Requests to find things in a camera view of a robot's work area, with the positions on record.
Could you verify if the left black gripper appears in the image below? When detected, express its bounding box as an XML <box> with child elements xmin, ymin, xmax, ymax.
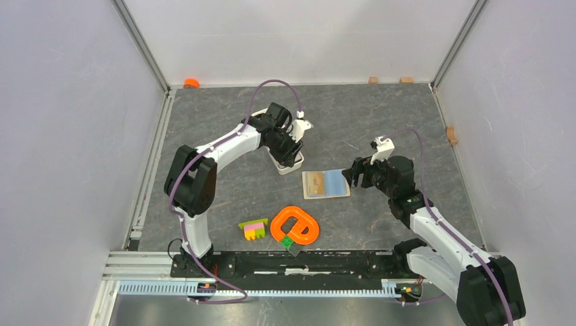
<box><xmin>266</xmin><ymin>128</ymin><xmax>304</xmax><ymax>168</ymax></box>

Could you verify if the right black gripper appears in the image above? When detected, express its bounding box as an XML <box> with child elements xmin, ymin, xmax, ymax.
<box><xmin>341</xmin><ymin>151</ymin><xmax>395</xmax><ymax>198</ymax></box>

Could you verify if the tan credit card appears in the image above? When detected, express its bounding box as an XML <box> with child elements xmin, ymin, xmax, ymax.
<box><xmin>303</xmin><ymin>171</ymin><xmax>326</xmax><ymax>197</ymax></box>

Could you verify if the white rectangular tray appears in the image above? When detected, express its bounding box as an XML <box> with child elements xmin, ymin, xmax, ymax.
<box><xmin>249</xmin><ymin>103</ymin><xmax>311</xmax><ymax>174</ymax></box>

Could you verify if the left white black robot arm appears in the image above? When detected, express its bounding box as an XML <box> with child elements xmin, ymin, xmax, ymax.
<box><xmin>164</xmin><ymin>103</ymin><xmax>313</xmax><ymax>277</ymax></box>

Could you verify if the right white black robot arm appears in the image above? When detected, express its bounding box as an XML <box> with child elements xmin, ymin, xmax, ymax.
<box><xmin>342</xmin><ymin>156</ymin><xmax>526</xmax><ymax>325</ymax></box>

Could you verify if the orange curved toy track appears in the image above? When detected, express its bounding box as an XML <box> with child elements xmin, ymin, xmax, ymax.
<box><xmin>269</xmin><ymin>206</ymin><xmax>320</xmax><ymax>246</ymax></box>

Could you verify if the green pink yellow brick stack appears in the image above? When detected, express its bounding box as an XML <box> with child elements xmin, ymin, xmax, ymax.
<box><xmin>238</xmin><ymin>218</ymin><xmax>268</xmax><ymax>241</ymax></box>

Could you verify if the green toy brick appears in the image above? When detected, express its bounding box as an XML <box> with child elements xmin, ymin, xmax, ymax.
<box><xmin>279</xmin><ymin>236</ymin><xmax>294</xmax><ymax>250</ymax></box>

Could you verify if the grey toy baseplate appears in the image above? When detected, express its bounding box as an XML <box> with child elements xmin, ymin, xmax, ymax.
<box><xmin>287</xmin><ymin>243</ymin><xmax>303</xmax><ymax>257</ymax></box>

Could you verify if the curved wooden piece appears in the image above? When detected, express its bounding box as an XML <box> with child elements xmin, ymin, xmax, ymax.
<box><xmin>446</xmin><ymin>126</ymin><xmax>458</xmax><ymax>146</ymax></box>

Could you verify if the orange round cap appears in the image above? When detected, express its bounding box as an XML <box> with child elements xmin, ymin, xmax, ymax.
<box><xmin>183</xmin><ymin>78</ymin><xmax>200</xmax><ymax>89</ymax></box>

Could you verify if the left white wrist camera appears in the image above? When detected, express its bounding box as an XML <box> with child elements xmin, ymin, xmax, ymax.
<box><xmin>287</xmin><ymin>111</ymin><xmax>313</xmax><ymax>143</ymax></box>

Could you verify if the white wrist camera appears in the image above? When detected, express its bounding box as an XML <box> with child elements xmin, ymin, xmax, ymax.
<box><xmin>287</xmin><ymin>111</ymin><xmax>313</xmax><ymax>143</ymax></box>
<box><xmin>370</xmin><ymin>137</ymin><xmax>395</xmax><ymax>164</ymax></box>

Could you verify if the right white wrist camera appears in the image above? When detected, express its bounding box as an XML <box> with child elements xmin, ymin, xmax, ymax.
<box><xmin>370</xmin><ymin>137</ymin><xmax>395</xmax><ymax>164</ymax></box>

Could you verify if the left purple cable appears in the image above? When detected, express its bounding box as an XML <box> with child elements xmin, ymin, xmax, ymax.
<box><xmin>167</xmin><ymin>79</ymin><xmax>303</xmax><ymax>306</ymax></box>

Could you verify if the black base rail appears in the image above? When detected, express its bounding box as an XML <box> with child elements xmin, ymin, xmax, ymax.
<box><xmin>170</xmin><ymin>250</ymin><xmax>420</xmax><ymax>291</ymax></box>

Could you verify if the white slotted cable duct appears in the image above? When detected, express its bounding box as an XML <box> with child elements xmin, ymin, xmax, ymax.
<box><xmin>118</xmin><ymin>280</ymin><xmax>401</xmax><ymax>299</ymax></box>

